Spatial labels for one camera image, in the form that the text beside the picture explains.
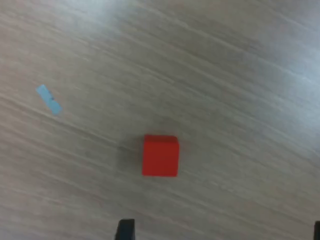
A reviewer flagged light blue tape piece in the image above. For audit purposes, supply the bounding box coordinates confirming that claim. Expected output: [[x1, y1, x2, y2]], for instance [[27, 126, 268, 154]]
[[35, 84, 63, 116]]

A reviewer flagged red cube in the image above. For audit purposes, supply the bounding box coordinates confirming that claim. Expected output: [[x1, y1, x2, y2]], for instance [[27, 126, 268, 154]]
[[141, 134, 180, 178]]

